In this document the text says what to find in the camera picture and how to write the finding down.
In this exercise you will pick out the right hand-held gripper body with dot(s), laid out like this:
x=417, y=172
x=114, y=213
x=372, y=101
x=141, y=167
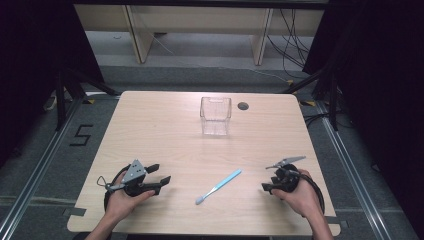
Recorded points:
x=286, y=176

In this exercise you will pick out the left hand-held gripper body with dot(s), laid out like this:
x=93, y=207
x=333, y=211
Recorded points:
x=134, y=171

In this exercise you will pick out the person's right hand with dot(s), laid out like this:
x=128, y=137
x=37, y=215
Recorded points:
x=301, y=198

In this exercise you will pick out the person's left hand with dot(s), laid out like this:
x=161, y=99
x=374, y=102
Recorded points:
x=122, y=203

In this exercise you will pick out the light blue toothbrush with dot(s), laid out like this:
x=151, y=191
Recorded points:
x=218, y=185

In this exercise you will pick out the grey tape strip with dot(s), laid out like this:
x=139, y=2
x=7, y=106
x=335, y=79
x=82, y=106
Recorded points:
x=336, y=222
x=74, y=211

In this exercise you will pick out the yellow black hazard tape piece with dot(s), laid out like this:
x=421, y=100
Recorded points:
x=88, y=101
x=308, y=103

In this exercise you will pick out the black table grommet hole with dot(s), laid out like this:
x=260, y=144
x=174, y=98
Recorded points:
x=243, y=106

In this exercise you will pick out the clear plastic square container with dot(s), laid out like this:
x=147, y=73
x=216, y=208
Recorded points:
x=215, y=115

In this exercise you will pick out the black metal stand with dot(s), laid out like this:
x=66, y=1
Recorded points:
x=328, y=90
x=71, y=90

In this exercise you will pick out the black curtain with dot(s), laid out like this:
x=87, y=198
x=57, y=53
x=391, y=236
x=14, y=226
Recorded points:
x=380, y=83
x=36, y=66

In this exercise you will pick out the beige wooden desk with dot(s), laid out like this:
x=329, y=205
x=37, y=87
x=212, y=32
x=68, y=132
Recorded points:
x=200, y=20

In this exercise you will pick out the aluminium floor rail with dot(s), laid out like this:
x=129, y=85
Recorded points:
x=353, y=173
x=36, y=173

